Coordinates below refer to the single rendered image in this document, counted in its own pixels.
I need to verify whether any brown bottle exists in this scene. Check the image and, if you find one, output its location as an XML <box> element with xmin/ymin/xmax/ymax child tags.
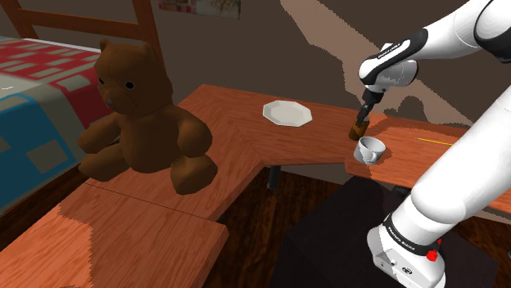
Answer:
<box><xmin>348</xmin><ymin>116</ymin><xmax>371</xmax><ymax>142</ymax></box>

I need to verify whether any white cup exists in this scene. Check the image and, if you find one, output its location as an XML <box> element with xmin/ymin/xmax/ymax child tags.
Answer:
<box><xmin>353</xmin><ymin>136</ymin><xmax>387</xmax><ymax>166</ymax></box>

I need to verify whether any yellow pencil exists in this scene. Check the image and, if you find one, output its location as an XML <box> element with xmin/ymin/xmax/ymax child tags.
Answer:
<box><xmin>414</xmin><ymin>137</ymin><xmax>454</xmax><ymax>147</ymax></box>

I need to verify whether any white plate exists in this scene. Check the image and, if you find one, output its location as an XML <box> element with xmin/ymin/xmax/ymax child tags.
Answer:
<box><xmin>262</xmin><ymin>100</ymin><xmax>313</xmax><ymax>128</ymax></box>

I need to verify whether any wooden corner desk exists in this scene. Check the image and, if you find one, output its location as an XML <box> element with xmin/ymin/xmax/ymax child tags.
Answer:
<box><xmin>0</xmin><ymin>83</ymin><xmax>511</xmax><ymax>288</ymax></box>

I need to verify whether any dark robot stand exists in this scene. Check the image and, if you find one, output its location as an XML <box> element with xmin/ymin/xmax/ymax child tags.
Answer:
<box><xmin>269</xmin><ymin>175</ymin><xmax>501</xmax><ymax>288</ymax></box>

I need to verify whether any brown teddy bear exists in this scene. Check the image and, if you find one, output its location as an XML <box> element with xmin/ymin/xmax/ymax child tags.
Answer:
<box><xmin>76</xmin><ymin>38</ymin><xmax>219</xmax><ymax>196</ymax></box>

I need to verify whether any bed with patchwork quilt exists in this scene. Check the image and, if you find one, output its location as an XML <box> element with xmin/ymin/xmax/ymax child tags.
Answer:
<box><xmin>0</xmin><ymin>0</ymin><xmax>165</xmax><ymax>216</ymax></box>

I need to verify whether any wall poster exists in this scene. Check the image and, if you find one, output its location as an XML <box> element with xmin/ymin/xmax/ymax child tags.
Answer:
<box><xmin>157</xmin><ymin>0</ymin><xmax>242</xmax><ymax>20</ymax></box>

